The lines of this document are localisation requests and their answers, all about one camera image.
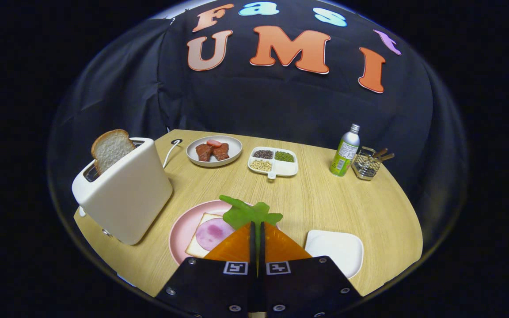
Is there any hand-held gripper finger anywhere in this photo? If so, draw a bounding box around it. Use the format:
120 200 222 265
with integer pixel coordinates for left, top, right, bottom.
155 222 257 318
259 222 363 318

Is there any green lettuce leaf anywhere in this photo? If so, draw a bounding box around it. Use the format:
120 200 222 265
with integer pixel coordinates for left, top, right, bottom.
219 195 283 257

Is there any toasted bread slice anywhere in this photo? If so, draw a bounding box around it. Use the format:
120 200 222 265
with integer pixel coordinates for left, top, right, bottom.
91 129 137 175

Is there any pink ham slice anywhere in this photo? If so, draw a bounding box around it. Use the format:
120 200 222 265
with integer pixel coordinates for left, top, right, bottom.
195 218 236 252

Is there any white bread slice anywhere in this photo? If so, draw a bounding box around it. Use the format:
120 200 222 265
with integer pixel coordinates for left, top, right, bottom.
185 213 237 259

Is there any pink plate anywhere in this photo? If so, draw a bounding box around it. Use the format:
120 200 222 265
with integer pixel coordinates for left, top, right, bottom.
169 200 255 265

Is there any white square plate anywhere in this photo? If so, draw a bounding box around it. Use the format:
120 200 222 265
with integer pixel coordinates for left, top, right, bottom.
304 230 364 279

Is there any white divided dish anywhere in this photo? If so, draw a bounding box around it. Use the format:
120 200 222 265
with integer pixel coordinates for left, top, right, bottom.
247 146 299 180

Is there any white round plate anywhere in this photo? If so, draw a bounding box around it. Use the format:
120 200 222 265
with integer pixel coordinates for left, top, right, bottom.
186 135 243 167

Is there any green bottle with silver cap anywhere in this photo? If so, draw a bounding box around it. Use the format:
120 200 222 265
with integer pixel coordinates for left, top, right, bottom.
330 124 361 177

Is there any white toaster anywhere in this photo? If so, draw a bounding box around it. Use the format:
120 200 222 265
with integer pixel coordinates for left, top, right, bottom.
72 137 174 246

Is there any black backdrop cloth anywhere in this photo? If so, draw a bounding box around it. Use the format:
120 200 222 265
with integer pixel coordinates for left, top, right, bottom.
49 0 469 265

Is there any white toaster cable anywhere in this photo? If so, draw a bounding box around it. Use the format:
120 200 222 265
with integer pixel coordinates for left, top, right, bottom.
163 140 180 169

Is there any metal wire holder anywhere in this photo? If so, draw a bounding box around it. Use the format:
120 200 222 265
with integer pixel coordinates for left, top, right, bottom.
352 147 381 181

